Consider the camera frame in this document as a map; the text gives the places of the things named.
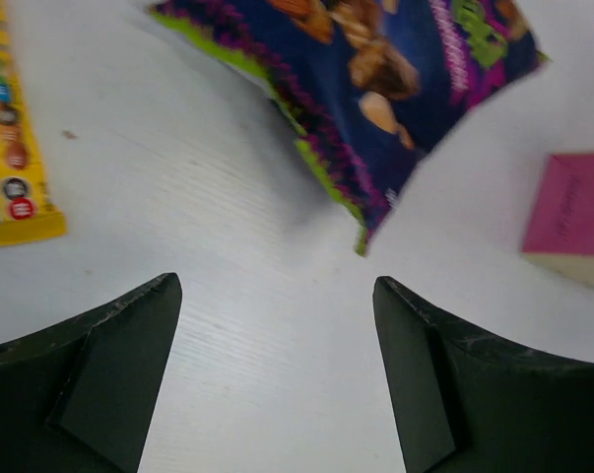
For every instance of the yellow M&M packet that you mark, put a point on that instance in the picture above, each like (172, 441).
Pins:
(27, 213)

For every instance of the purple snack bag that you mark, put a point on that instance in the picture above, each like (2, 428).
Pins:
(370, 87)

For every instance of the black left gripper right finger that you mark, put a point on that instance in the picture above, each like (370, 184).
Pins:
(467, 400)

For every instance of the paper bag with pink handles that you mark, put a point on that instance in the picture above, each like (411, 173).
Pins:
(560, 232)

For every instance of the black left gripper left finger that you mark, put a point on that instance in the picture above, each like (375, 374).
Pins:
(79, 395)

